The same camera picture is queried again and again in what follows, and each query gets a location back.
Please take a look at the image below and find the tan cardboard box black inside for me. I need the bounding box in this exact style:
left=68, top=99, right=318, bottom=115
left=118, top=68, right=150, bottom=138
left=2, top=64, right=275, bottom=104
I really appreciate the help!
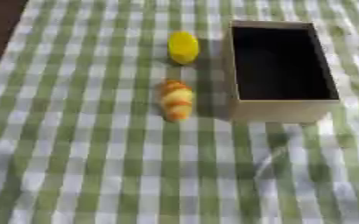
left=222, top=19, right=342, bottom=123

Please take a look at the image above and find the orange yellow toy croissant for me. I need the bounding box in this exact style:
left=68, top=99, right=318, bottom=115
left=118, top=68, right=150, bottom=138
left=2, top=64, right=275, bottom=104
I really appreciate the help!
left=158, top=79, right=197, bottom=123

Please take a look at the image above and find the yellow oval toy lemon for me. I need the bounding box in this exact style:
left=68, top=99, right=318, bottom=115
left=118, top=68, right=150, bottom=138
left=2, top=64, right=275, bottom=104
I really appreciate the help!
left=165, top=31, right=201, bottom=66

